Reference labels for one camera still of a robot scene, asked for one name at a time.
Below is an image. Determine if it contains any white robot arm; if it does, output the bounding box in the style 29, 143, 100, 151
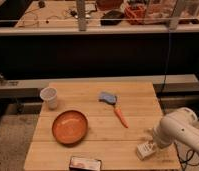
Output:
152, 107, 199, 153

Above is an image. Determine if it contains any orange ceramic bowl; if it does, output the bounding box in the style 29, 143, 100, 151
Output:
52, 110, 88, 145

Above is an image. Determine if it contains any orange toy carrot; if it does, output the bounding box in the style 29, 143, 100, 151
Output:
114, 107, 128, 128

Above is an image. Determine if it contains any white plastic cup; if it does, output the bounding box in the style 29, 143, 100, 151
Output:
40, 87, 58, 110

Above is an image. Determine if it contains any black bag on bench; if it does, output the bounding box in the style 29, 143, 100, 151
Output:
100, 10, 124, 26

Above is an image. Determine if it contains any orange basket on bench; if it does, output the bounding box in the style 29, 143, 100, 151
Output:
124, 5, 145, 25

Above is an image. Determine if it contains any black and white box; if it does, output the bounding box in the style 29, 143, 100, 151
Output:
69, 156, 102, 171

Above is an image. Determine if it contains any grey metal post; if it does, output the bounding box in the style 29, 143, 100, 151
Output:
76, 0, 86, 31

